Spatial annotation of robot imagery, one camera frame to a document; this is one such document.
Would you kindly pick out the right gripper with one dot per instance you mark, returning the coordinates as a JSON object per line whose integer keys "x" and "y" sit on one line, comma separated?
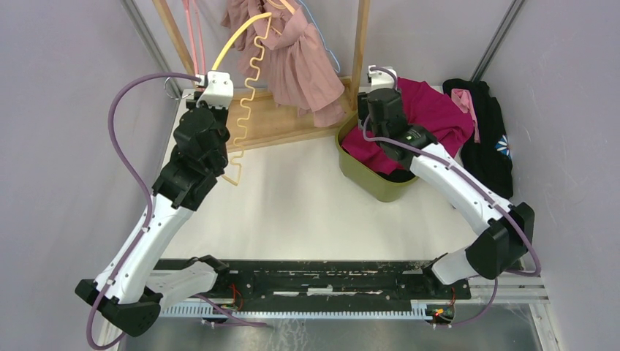
{"x": 363, "y": 108}

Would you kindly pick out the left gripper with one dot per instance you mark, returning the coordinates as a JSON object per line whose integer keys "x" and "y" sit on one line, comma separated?
{"x": 221, "y": 112}

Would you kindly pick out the black pleated skirt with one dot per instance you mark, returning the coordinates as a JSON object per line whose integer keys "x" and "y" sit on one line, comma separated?
{"x": 399, "y": 176}

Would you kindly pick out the magenta pleated skirt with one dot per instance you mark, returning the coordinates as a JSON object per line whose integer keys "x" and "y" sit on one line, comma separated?
{"x": 425, "y": 106}

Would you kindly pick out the pink plastic hanger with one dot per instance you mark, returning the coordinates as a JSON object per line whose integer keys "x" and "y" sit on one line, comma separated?
{"x": 193, "y": 24}

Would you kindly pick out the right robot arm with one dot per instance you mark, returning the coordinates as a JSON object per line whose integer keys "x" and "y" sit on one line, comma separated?
{"x": 504, "y": 231}

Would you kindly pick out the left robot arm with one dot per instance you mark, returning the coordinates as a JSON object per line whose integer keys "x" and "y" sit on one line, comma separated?
{"x": 125, "y": 293}

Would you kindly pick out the light blue hanger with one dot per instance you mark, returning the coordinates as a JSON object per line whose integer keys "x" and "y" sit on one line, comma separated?
{"x": 324, "y": 43}

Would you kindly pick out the light pink skirt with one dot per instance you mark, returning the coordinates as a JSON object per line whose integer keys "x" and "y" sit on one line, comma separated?
{"x": 286, "y": 51}

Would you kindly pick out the wooden clothes rack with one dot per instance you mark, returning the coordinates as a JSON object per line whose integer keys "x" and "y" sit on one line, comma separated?
{"x": 270, "y": 124}

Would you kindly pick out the pink cloth on pile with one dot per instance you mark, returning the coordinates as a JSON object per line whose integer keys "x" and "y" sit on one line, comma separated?
{"x": 463, "y": 99}

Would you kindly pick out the olive green plastic basket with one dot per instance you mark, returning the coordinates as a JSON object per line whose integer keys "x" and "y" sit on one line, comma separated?
{"x": 377, "y": 186}

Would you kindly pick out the black garment pile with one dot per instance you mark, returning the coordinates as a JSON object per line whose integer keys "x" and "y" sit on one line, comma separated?
{"x": 489, "y": 161}

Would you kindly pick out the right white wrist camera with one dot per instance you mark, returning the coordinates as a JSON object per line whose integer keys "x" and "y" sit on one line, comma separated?
{"x": 382, "y": 77}

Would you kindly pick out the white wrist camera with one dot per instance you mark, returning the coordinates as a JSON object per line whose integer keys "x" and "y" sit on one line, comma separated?
{"x": 218, "y": 89}
{"x": 382, "y": 77}

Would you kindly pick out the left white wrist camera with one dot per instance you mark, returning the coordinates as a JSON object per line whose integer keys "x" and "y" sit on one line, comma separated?
{"x": 218, "y": 89}

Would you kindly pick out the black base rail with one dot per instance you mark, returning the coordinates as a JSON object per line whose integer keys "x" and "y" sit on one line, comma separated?
{"x": 332, "y": 286}

